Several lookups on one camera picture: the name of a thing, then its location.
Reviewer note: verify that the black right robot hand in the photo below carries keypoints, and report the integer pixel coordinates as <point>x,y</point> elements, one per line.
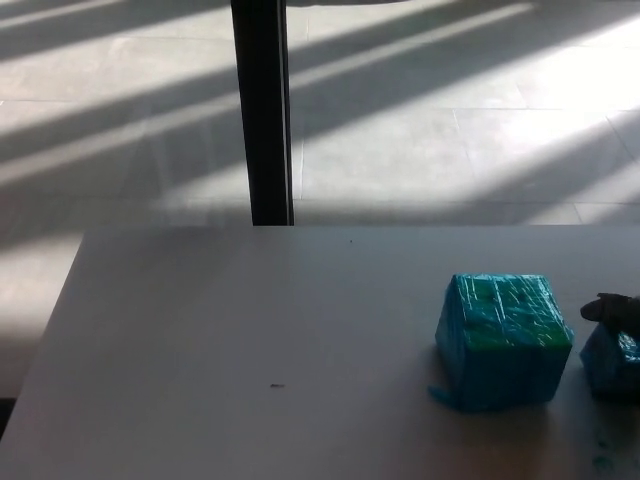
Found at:
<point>612,307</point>

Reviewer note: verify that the small blue cube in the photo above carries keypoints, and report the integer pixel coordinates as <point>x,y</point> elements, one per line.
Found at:
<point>612,367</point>

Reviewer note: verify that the large blue wrapped cube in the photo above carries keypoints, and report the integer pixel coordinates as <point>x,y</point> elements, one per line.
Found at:
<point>500,350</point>

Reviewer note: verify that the black vertical post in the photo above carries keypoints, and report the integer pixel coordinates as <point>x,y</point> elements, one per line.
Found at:
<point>263,112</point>

